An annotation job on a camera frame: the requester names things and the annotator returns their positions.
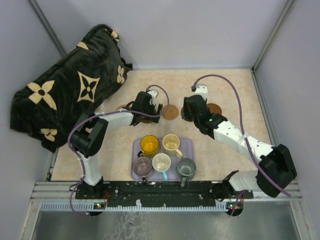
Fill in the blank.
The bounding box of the dark brown coaster top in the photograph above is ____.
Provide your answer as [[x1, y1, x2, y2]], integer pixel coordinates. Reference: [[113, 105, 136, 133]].
[[180, 107, 193, 122]]

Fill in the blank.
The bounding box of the dark brown coaster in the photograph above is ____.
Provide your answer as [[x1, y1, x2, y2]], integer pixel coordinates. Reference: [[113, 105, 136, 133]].
[[206, 103, 222, 115], [180, 107, 193, 122], [140, 118, 152, 124]]

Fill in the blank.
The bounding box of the light cork coaster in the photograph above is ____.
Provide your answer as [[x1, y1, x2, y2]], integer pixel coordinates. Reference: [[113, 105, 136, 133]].
[[115, 104, 131, 111], [161, 104, 179, 121]]

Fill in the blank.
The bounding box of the cream yellow mug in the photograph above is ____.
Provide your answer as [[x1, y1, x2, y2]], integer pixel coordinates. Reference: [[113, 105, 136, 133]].
[[162, 134, 183, 159]]

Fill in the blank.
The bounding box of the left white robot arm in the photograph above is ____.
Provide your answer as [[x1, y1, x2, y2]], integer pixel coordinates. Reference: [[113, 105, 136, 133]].
[[67, 89, 163, 199]]

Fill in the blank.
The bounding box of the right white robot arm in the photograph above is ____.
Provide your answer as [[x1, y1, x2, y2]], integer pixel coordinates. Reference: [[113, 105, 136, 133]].
[[183, 94, 297, 198]]

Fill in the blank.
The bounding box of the lavender plastic tray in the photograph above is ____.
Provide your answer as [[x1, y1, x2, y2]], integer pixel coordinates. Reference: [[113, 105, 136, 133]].
[[131, 137, 195, 182]]

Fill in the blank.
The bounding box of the yellow translucent mug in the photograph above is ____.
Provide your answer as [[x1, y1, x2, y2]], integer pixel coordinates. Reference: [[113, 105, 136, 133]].
[[137, 135, 160, 158]]

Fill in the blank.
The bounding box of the grey green mug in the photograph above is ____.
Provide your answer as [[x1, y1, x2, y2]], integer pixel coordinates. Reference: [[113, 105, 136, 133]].
[[176, 158, 197, 188]]

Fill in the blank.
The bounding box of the purple mug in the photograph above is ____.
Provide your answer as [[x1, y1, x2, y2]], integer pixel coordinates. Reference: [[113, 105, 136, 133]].
[[131, 156, 153, 181]]

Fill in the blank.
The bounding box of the black floral plush blanket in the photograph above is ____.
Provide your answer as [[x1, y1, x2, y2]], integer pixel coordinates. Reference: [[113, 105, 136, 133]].
[[10, 24, 133, 152]]

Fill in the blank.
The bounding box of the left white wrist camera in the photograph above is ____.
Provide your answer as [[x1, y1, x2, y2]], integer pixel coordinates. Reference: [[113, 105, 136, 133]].
[[147, 89, 159, 106]]

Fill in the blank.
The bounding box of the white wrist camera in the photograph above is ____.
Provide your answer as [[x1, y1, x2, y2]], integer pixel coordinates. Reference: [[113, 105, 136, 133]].
[[191, 83, 208, 101], [147, 89, 159, 106]]

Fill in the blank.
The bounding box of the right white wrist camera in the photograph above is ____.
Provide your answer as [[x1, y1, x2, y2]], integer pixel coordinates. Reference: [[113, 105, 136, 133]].
[[191, 83, 208, 101]]

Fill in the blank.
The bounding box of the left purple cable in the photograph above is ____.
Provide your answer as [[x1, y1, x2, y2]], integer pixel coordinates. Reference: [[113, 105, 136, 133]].
[[67, 84, 171, 218]]

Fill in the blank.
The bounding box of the purple cable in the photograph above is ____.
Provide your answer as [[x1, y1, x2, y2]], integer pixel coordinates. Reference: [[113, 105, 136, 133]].
[[67, 84, 171, 218], [191, 74, 292, 217]]

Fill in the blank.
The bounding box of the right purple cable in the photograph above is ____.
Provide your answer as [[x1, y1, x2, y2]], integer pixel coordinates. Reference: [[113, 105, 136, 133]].
[[191, 74, 292, 217]]

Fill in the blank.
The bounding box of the white mug blue handle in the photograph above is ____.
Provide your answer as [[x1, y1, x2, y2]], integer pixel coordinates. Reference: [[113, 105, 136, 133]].
[[152, 153, 172, 181]]

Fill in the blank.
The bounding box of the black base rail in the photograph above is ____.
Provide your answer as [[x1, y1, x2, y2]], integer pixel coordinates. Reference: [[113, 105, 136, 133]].
[[75, 181, 240, 208]]

